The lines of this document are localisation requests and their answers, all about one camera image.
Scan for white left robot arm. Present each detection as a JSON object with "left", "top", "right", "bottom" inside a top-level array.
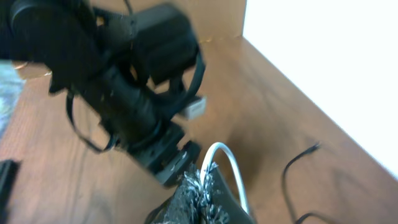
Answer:
[{"left": 1, "top": 0, "right": 205, "bottom": 187}]

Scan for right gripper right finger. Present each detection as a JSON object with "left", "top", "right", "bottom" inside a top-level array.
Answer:
[{"left": 201, "top": 163, "right": 255, "bottom": 224}]

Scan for white USB cable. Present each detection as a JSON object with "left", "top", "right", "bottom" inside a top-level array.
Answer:
[{"left": 200, "top": 142, "right": 250, "bottom": 215}]

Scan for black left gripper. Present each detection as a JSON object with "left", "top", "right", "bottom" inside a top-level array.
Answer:
[{"left": 114, "top": 121, "right": 201, "bottom": 187}]

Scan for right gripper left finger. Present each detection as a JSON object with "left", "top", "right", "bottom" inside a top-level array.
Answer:
[{"left": 146, "top": 170, "right": 202, "bottom": 224}]

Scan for black USB cable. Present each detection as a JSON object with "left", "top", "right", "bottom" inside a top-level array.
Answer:
[{"left": 281, "top": 142, "right": 336, "bottom": 224}]

